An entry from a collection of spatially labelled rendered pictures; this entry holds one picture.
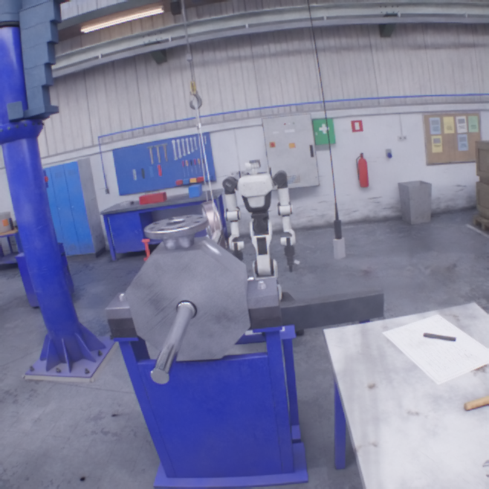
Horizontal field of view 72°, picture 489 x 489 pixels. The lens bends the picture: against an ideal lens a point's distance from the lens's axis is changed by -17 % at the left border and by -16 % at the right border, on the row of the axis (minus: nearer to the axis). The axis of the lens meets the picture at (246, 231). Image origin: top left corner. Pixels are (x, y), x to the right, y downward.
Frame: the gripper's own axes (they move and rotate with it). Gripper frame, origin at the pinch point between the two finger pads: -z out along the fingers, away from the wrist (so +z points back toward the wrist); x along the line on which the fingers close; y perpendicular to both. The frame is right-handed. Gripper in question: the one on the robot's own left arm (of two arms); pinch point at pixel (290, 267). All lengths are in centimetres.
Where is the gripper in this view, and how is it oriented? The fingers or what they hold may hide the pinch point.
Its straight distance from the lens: 336.6
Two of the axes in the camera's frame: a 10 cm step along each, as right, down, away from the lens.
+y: 9.8, -1.0, -1.4
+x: -1.3, 0.6, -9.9
